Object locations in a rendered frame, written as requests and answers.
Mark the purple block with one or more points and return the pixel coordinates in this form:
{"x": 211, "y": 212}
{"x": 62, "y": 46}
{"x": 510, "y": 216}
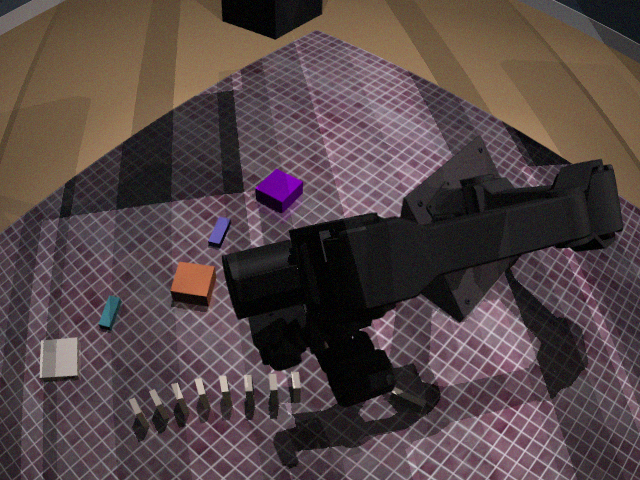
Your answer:
{"x": 279, "y": 190}

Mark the orange block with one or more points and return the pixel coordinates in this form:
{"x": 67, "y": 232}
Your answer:
{"x": 193, "y": 284}

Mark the blue rectangular block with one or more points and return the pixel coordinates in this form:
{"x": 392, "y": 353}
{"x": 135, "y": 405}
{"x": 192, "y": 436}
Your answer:
{"x": 219, "y": 232}

